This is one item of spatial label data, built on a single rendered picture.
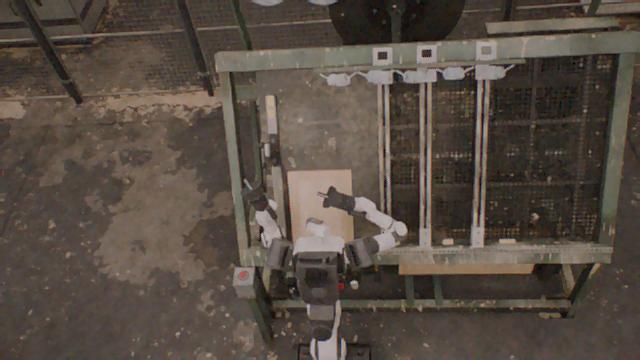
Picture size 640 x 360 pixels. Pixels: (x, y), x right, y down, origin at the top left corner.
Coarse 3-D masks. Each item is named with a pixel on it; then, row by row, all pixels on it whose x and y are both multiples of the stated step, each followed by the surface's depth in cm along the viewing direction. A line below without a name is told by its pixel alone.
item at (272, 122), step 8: (272, 96) 322; (272, 120) 327; (272, 128) 328; (272, 168) 336; (280, 168) 337; (280, 176) 338; (280, 184) 339; (280, 192) 341; (280, 200) 343; (280, 208) 344; (280, 216) 346; (280, 224) 348
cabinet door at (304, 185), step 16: (288, 176) 339; (304, 176) 339; (320, 176) 338; (336, 176) 337; (304, 192) 342; (304, 208) 346; (320, 208) 345; (336, 208) 344; (304, 224) 349; (336, 224) 347; (352, 224) 346; (352, 240) 349
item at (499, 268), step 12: (504, 228) 358; (540, 228) 355; (408, 264) 396; (420, 264) 395; (432, 264) 395; (444, 264) 394; (456, 264) 393; (468, 264) 393; (480, 264) 392; (492, 264) 391; (504, 264) 390; (516, 264) 389; (528, 264) 388
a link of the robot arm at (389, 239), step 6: (396, 228) 310; (402, 228) 313; (384, 234) 308; (390, 234) 309; (396, 234) 310; (402, 234) 311; (378, 240) 302; (384, 240) 305; (390, 240) 307; (396, 240) 308; (384, 246) 304; (390, 246) 308; (378, 252) 303
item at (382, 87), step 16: (384, 48) 301; (384, 64) 304; (384, 80) 296; (384, 96) 316; (384, 112) 319; (384, 128) 323; (384, 144) 326; (384, 160) 329; (384, 176) 332; (384, 192) 335; (384, 208) 339
